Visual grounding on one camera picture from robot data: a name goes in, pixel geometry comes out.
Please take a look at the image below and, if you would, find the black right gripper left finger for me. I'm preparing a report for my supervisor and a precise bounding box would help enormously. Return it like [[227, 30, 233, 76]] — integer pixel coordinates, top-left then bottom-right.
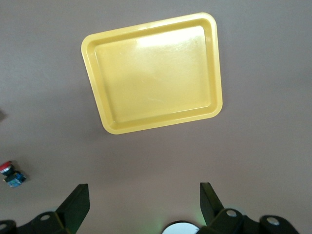
[[0, 184, 91, 234]]

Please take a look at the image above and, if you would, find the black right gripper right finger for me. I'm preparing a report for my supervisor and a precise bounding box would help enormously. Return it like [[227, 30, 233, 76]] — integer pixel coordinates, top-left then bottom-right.
[[197, 181, 302, 234]]

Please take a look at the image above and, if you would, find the red mushroom push button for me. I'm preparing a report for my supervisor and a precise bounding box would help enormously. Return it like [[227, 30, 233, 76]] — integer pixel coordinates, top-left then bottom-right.
[[0, 160, 27, 189]]

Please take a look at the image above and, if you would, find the brown table mat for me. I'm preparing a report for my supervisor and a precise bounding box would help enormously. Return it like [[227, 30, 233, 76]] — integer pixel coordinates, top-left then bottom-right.
[[0, 0, 312, 234]]

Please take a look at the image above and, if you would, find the yellow plastic tray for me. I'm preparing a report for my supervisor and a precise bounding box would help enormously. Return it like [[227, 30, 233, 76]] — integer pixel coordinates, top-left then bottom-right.
[[80, 12, 224, 135]]

